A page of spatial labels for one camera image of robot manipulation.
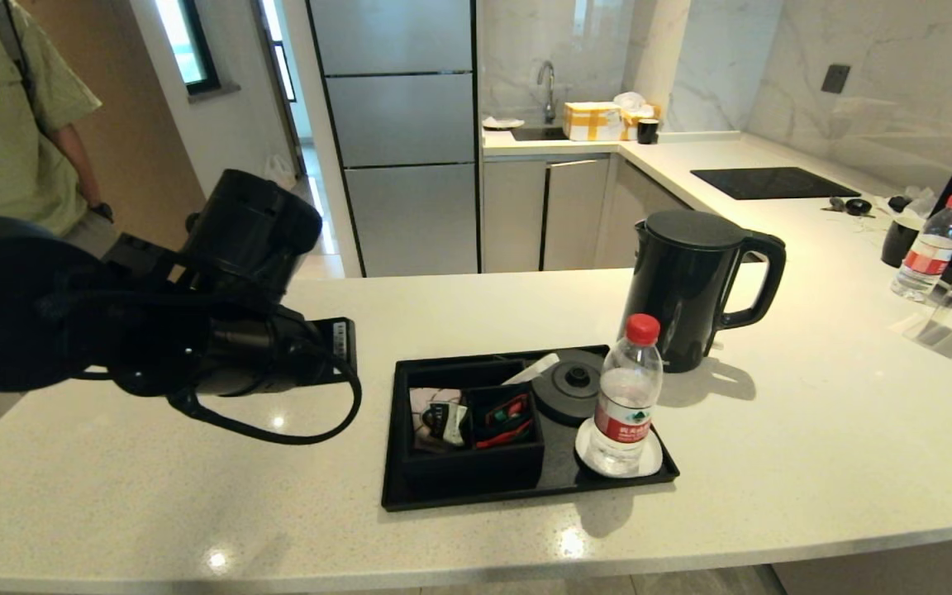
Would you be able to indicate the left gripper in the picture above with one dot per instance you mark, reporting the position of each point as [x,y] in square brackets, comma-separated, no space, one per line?
[294,351]

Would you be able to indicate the white tea bag packet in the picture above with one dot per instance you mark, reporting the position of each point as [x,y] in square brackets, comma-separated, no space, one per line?
[439,417]

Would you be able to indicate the clear water bottle red cap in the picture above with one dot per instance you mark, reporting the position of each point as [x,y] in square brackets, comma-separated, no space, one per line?
[929,254]
[625,397]

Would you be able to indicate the black electric kettle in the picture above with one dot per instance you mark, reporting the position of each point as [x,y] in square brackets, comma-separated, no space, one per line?
[683,281]

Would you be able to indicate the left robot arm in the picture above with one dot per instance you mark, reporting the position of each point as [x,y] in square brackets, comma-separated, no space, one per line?
[71,306]

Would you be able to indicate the dark green and red box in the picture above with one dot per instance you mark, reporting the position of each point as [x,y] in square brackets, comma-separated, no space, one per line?
[505,405]

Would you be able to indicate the black round kettle base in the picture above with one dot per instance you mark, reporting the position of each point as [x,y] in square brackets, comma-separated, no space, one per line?
[567,388]

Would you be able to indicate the small black cup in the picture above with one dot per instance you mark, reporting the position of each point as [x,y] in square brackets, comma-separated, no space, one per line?
[648,131]

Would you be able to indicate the black mug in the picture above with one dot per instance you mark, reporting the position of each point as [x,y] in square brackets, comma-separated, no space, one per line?
[899,242]

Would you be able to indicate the white plastic bag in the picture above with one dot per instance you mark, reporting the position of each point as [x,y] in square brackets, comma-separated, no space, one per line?
[282,169]

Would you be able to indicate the black divided organizer box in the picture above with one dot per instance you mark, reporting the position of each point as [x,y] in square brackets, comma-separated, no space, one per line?
[476,471]

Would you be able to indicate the red orange packet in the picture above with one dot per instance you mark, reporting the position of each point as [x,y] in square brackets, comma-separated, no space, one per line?
[509,434]

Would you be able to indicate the white paper stick packet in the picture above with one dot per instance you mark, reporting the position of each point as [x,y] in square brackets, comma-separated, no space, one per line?
[538,368]

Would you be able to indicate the grey cabinet door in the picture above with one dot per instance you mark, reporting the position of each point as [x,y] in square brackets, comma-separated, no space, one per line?
[513,215]
[575,207]

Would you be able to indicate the silver refrigerator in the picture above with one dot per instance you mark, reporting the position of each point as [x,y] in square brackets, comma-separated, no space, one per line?
[402,107]

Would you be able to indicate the brown wooden door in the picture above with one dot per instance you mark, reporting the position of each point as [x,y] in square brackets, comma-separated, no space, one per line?
[137,124]

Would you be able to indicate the black serving tray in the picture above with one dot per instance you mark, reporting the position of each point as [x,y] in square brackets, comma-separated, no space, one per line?
[559,487]

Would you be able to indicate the white dish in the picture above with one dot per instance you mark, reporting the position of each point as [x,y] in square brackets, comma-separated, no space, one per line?
[502,122]

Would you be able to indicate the steel sink basin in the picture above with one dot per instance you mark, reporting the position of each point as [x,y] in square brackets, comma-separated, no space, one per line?
[538,132]

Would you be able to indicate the dark framed window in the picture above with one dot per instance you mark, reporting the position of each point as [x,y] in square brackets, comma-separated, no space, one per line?
[187,41]

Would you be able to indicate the grey corner cabinet front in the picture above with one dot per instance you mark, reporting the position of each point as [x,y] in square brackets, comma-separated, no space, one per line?
[621,215]

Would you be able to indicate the chrome sink faucet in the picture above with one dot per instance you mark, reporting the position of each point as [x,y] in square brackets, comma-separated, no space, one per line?
[550,98]

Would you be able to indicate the person in green shirt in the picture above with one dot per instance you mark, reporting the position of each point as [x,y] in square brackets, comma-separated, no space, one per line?
[5,124]

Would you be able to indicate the white round coaster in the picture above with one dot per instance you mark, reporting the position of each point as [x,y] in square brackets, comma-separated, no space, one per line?
[651,464]

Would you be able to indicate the yellow white cardboard box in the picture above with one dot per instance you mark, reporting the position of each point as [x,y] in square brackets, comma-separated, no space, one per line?
[592,121]

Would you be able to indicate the white tissue bundle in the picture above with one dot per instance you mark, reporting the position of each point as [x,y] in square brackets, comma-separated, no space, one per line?
[631,100]

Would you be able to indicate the black induction cooktop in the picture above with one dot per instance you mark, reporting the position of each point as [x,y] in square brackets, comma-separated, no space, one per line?
[773,183]

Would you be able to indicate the black key fob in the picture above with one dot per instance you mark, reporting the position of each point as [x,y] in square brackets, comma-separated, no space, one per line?
[858,206]

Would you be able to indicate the small black round object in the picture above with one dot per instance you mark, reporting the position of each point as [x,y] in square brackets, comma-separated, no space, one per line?
[900,202]

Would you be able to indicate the clear plastic wrap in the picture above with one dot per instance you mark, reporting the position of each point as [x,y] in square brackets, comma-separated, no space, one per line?
[922,201]

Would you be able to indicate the grey wall socket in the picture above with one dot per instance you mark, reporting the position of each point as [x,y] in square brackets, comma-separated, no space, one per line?
[836,78]

